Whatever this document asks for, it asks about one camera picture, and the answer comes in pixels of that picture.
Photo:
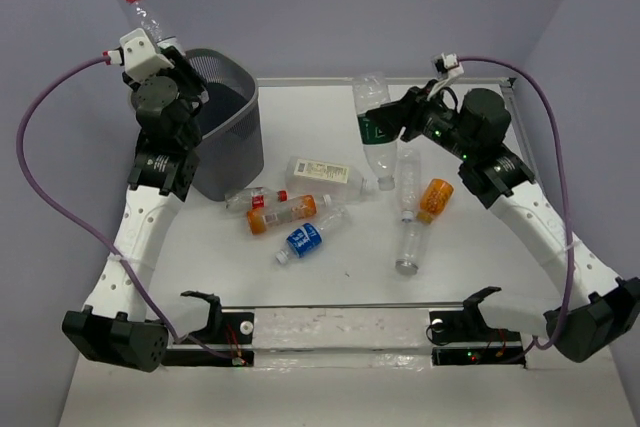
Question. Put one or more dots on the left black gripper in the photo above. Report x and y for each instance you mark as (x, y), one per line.
(183, 71)

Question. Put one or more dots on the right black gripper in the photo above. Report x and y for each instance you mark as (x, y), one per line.
(409, 111)

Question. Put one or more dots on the clear unlabelled blue-ring bottle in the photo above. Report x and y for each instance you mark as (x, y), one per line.
(409, 183)

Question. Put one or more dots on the red-label Nongfu water bottle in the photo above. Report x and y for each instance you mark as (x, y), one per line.
(141, 15)

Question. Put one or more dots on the blue-label water bottle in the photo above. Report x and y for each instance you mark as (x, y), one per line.
(310, 236)

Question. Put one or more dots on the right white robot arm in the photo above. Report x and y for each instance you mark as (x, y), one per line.
(598, 305)

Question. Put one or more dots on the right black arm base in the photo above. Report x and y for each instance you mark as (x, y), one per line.
(457, 341)

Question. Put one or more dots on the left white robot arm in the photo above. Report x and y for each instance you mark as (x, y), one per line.
(112, 327)

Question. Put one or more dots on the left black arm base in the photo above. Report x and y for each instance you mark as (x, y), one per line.
(230, 346)

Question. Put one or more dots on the grey mesh waste bin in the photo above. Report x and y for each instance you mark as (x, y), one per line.
(231, 152)

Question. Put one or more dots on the large clear beige-label bottle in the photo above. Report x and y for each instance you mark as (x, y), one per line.
(343, 183)

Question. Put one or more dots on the clear jar silver lid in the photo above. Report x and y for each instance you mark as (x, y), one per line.
(410, 248)

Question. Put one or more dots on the small red-label cola bottle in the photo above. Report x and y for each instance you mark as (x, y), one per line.
(253, 198)

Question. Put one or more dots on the orange juice bottle white cap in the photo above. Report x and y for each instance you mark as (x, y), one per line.
(265, 219)

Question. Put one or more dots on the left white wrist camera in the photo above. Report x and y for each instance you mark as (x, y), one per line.
(139, 55)

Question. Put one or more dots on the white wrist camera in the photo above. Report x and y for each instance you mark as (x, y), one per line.
(139, 55)
(448, 68)

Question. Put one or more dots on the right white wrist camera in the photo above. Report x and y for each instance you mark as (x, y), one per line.
(448, 68)

